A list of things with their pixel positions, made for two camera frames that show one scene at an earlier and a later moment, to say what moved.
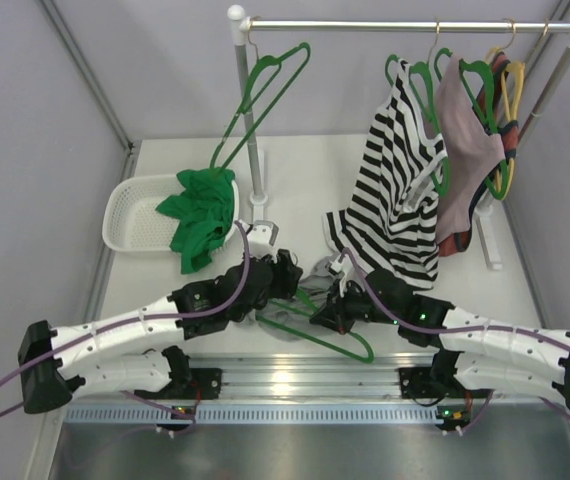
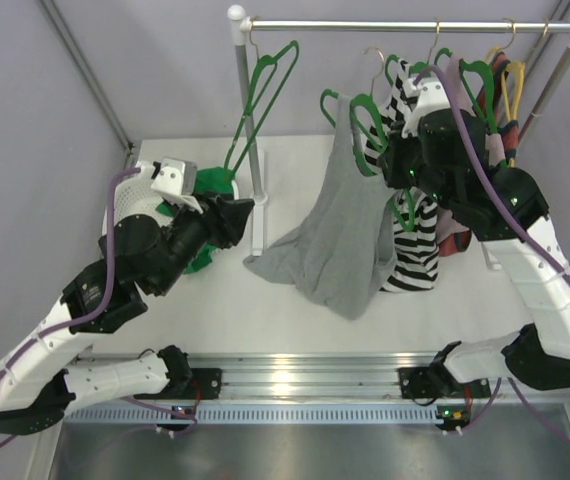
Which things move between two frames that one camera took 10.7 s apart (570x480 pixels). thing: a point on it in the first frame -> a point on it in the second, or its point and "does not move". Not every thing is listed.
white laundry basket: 132,222 does not move
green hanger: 301,292 -> 364,108
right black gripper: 340,305 -> 395,163
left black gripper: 288,273 -> 217,220
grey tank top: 289,319 -> 346,243
